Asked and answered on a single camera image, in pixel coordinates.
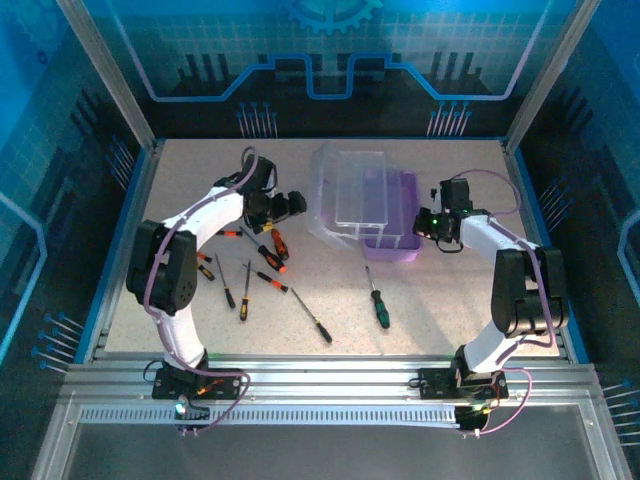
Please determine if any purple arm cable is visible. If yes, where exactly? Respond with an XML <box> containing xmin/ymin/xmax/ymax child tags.
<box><xmin>451</xmin><ymin>168</ymin><xmax>559</xmax><ymax>437</ymax></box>
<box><xmin>142</xmin><ymin>146</ymin><xmax>260</xmax><ymax>437</ymax></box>

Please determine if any green handled screwdriver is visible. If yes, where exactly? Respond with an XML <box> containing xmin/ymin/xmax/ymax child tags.
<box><xmin>364</xmin><ymin>265</ymin><xmax>392</xmax><ymax>330</ymax></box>

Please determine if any small lit control board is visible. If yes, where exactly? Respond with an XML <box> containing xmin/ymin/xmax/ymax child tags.
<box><xmin>455</xmin><ymin>403</ymin><xmax>490</xmax><ymax>440</ymax></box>
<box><xmin>172</xmin><ymin>393</ymin><xmax>212</xmax><ymax>439</ymax></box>

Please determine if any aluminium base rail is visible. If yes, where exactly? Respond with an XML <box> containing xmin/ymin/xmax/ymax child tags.
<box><xmin>62</xmin><ymin>349</ymin><xmax>604</xmax><ymax>406</ymax></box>

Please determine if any purple clear plastic tool case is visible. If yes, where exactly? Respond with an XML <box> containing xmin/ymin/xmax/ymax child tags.
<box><xmin>306</xmin><ymin>141</ymin><xmax>427</xmax><ymax>265</ymax></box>

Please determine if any thick black orange screwdriver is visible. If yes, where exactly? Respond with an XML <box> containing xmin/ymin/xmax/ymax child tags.
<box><xmin>238</xmin><ymin>225</ymin><xmax>289</xmax><ymax>275</ymax></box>

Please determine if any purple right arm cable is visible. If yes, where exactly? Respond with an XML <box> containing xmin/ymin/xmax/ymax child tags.
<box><xmin>451</xmin><ymin>168</ymin><xmax>559</xmax><ymax>437</ymax></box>

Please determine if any aluminium side rail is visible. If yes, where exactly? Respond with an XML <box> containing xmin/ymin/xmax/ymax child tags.
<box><xmin>501</xmin><ymin>141</ymin><xmax>574</xmax><ymax>359</ymax></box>
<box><xmin>92</xmin><ymin>141</ymin><xmax>164</xmax><ymax>354</ymax></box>

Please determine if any long black handled screwdriver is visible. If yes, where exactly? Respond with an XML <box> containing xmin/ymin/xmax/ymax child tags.
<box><xmin>290</xmin><ymin>287</ymin><xmax>334</xmax><ymax>345</ymax></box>

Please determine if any aluminium frame post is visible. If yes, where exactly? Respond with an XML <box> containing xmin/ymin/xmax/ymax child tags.
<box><xmin>53</xmin><ymin>0</ymin><xmax>157</xmax><ymax>151</ymax></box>
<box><xmin>503</xmin><ymin>0</ymin><xmax>604</xmax><ymax>151</ymax></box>

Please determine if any slotted grey cable duct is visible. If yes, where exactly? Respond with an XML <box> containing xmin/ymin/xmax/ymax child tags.
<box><xmin>78</xmin><ymin>405</ymin><xmax>464</xmax><ymax>427</ymax></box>

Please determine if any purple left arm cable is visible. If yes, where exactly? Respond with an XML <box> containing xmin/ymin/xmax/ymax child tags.
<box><xmin>142</xmin><ymin>146</ymin><xmax>260</xmax><ymax>437</ymax></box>

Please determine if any orange black handled screwdriver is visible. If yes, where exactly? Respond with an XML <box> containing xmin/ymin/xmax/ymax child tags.
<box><xmin>268</xmin><ymin>227</ymin><xmax>287</xmax><ymax>260</ymax></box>

